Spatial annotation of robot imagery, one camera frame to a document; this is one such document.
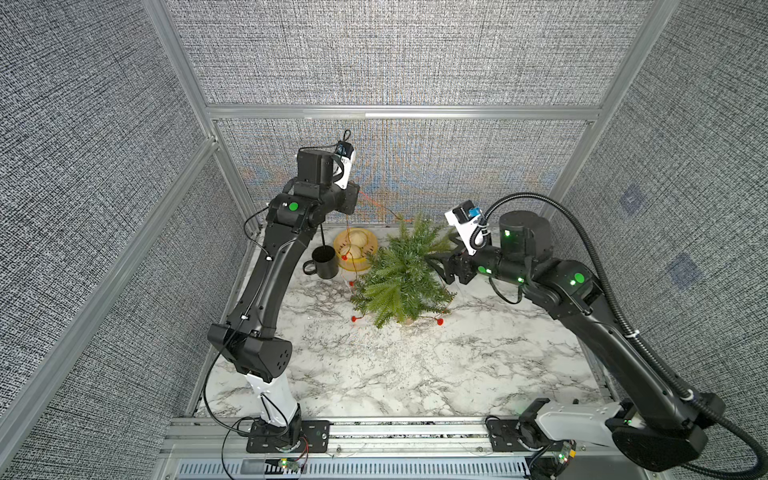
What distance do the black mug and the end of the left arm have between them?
353 mm

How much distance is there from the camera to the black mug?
101 centimetres

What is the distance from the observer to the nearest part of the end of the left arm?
2.11 ft
